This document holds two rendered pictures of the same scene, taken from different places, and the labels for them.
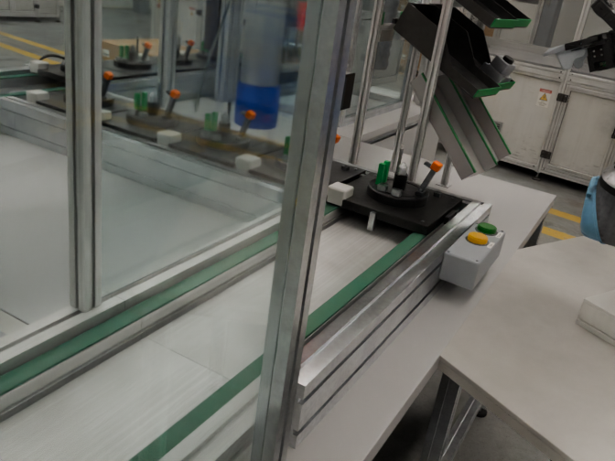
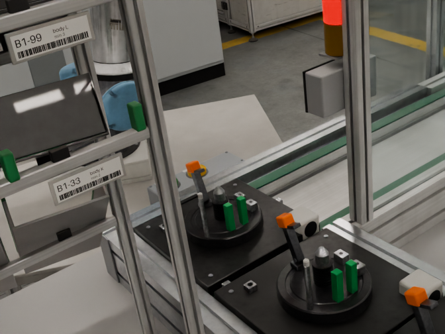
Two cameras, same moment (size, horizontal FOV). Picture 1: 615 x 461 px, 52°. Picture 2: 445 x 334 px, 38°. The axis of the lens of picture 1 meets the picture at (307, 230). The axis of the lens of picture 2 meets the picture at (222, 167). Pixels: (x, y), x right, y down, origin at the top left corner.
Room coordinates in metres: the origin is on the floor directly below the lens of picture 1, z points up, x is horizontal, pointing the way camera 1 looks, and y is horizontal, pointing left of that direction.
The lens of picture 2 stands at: (2.18, 0.32, 1.61)
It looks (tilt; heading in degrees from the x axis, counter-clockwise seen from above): 28 degrees down; 211
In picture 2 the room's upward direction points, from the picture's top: 8 degrees counter-clockwise
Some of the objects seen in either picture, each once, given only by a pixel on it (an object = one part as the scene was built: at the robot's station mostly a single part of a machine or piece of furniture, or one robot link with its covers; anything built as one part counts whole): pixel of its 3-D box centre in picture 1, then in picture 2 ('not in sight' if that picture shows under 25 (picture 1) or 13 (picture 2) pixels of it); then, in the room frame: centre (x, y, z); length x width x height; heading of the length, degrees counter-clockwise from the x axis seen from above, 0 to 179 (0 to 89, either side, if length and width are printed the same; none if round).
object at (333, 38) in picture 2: not in sight; (340, 36); (1.23, 0.00, 1.28); 0.05 x 0.05 x 0.05
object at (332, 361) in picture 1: (409, 283); (287, 167); (1.04, -0.20, 0.91); 0.89 x 0.06 x 0.11; 153
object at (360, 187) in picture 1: (395, 199); (224, 229); (1.35, -0.19, 0.96); 0.24 x 0.24 x 0.02; 63
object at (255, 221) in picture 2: (397, 192); (223, 221); (1.35, -0.19, 0.98); 0.14 x 0.14 x 0.02
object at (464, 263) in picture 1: (473, 253); (198, 185); (1.18, -0.34, 0.93); 0.21 x 0.07 x 0.06; 153
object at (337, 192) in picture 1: (339, 194); (302, 224); (1.31, -0.06, 0.97); 0.05 x 0.05 x 0.04; 63
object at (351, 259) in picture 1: (320, 258); (353, 193); (1.09, -0.03, 0.91); 0.84 x 0.28 x 0.10; 153
